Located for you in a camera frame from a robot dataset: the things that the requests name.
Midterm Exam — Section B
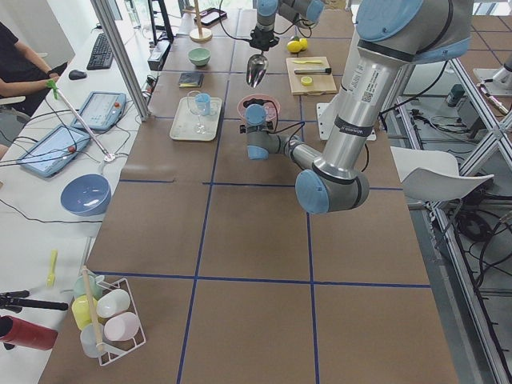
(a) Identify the grey yellow sponge cloth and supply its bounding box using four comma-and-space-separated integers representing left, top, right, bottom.
178, 72, 204, 88

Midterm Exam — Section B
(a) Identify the aluminium frame post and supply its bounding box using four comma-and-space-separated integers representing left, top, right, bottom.
91, 0, 150, 122

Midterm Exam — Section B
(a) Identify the seated person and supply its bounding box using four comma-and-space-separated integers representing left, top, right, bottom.
0, 23, 68, 116

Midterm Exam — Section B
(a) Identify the whole yellow lemon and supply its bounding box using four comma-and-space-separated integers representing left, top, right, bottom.
286, 40, 302, 54

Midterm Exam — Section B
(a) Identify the near blue teach pendant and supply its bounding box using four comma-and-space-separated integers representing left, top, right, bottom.
16, 125, 90, 178

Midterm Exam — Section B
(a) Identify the green ceramic bowl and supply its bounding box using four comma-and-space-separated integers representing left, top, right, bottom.
188, 47, 211, 67

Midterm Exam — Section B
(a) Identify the blue plastic cup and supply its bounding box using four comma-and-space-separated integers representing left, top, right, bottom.
194, 93, 211, 116

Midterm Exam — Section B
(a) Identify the black keyboard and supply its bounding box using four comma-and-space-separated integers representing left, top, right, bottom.
86, 33, 114, 70

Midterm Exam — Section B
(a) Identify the clear cup in rack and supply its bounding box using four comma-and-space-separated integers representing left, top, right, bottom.
80, 323, 101, 358

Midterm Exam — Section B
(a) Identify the pink cup in rack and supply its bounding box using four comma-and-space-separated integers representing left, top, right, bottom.
104, 312, 140, 341

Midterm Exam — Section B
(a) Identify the large blue bowl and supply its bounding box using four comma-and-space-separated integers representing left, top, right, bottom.
60, 174, 111, 217

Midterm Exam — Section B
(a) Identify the white cup in rack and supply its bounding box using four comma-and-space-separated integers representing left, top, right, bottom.
96, 289, 131, 318

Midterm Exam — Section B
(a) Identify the yellow plastic fork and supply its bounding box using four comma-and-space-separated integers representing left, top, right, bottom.
46, 250, 58, 288

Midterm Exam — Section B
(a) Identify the blue teach pendant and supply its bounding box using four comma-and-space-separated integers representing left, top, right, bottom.
78, 91, 127, 132
16, 125, 90, 178

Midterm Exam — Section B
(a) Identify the yellow cup in rack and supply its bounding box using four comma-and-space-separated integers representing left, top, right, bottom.
71, 294, 92, 330

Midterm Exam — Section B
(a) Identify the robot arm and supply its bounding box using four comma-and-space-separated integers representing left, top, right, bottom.
244, 0, 474, 214
249, 0, 325, 51

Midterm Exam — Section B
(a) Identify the red cylinder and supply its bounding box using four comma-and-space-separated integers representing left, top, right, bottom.
1, 315, 58, 350

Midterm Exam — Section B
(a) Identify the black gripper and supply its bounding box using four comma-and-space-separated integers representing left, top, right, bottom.
239, 122, 274, 134
250, 30, 278, 50

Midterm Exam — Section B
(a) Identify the yellow plastic knife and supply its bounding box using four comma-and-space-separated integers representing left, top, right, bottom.
292, 60, 323, 65

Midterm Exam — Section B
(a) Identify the far blue teach pendant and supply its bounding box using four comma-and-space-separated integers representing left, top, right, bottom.
78, 91, 127, 132

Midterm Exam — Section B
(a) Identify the black computer mouse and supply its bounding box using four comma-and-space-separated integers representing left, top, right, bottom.
68, 70, 87, 81

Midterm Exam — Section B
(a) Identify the steel cylinder muddler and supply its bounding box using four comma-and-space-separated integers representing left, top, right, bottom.
294, 67, 332, 75

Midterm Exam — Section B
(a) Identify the white bear tray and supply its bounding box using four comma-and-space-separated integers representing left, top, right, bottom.
169, 97, 222, 142

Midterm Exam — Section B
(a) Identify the wooden stand with round base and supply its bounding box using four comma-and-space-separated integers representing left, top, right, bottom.
189, 0, 213, 43

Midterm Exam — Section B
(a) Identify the green cup in rack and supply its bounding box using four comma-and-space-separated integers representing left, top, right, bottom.
73, 271, 105, 300

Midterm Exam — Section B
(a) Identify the white wire cup rack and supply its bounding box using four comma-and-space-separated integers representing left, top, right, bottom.
80, 268, 146, 366

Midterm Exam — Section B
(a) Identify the pink bowl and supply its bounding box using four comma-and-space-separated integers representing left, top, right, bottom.
237, 94, 281, 123

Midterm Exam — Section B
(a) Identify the half lemon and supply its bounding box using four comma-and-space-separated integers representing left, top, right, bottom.
300, 76, 314, 86

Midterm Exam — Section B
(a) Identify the clear wine glass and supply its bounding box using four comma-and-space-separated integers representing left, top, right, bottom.
187, 90, 206, 134

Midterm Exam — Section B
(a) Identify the silver metal ice scoop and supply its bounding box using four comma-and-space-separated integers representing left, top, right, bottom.
246, 52, 268, 88

